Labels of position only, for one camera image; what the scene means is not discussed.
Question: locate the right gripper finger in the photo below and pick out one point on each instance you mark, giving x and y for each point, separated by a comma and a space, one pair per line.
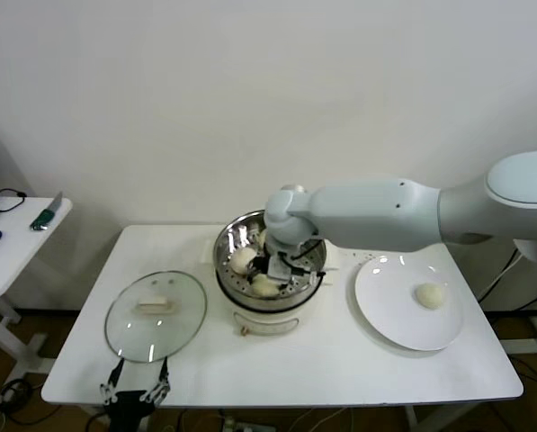
287, 284
251, 272

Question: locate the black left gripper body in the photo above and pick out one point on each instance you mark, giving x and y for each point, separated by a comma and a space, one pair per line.
128, 405

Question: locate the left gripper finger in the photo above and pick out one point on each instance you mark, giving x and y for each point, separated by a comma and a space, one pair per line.
115, 375
162, 375

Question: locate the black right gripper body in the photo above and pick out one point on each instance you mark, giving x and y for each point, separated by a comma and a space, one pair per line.
261, 264

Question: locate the white steamed baozi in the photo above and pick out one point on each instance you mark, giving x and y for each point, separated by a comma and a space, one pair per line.
242, 261
428, 295
261, 237
264, 288

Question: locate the glass pot lid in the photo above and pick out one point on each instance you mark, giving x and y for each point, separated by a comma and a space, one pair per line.
153, 306

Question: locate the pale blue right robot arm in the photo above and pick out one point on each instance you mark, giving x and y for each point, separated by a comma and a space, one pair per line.
376, 211

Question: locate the perforated stainless steel steamer basket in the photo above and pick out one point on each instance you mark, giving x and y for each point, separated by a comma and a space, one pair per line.
230, 238

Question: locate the white electric cooker base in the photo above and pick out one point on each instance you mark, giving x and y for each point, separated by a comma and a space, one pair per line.
268, 323

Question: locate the white floor power strip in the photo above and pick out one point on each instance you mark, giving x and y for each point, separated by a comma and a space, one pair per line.
238, 425

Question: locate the white round plate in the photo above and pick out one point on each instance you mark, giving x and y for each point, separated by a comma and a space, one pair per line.
385, 306

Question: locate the white side table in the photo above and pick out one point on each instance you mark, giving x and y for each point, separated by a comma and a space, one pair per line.
20, 252

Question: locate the white shelf table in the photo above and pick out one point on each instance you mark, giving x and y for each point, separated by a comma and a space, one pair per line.
533, 335

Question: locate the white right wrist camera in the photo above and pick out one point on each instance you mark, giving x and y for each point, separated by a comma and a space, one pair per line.
280, 268

